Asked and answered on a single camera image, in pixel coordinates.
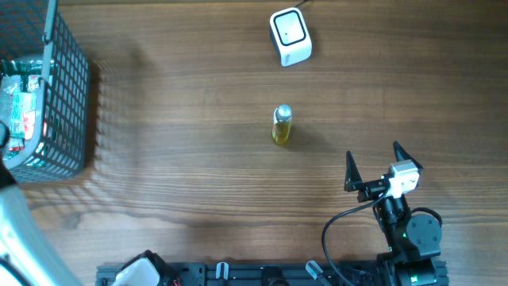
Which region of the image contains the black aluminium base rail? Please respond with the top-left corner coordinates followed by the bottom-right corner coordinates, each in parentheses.
top-left (95, 260), bottom-right (449, 286)

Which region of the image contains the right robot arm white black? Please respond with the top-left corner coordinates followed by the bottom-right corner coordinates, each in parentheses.
top-left (338, 141), bottom-right (450, 286)

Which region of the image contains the grey plastic mesh basket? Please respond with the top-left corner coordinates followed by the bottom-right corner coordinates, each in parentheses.
top-left (1, 0), bottom-right (90, 184)

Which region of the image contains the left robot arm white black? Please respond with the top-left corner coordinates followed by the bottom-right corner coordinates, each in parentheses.
top-left (1, 164), bottom-right (179, 286)

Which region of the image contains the white barcode scanner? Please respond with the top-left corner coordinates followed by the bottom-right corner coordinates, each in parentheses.
top-left (269, 7), bottom-right (313, 67)

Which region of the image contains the teal snack bar wrapper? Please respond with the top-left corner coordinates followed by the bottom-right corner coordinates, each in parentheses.
top-left (10, 91), bottom-right (37, 139)

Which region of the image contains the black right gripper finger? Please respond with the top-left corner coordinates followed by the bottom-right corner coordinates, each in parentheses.
top-left (344, 151), bottom-right (363, 191)
top-left (393, 141), bottom-right (423, 171)

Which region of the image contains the green 3M glove package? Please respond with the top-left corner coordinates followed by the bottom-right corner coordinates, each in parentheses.
top-left (1, 55), bottom-right (44, 77)

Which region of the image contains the black right camera cable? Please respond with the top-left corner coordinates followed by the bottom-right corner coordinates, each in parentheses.
top-left (321, 186), bottom-right (392, 286)

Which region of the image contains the yellow liquid bottle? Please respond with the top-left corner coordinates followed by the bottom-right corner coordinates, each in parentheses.
top-left (271, 104), bottom-right (293, 145)

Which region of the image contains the red snack bar wrapper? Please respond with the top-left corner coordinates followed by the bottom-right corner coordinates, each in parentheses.
top-left (22, 110), bottom-right (36, 140)

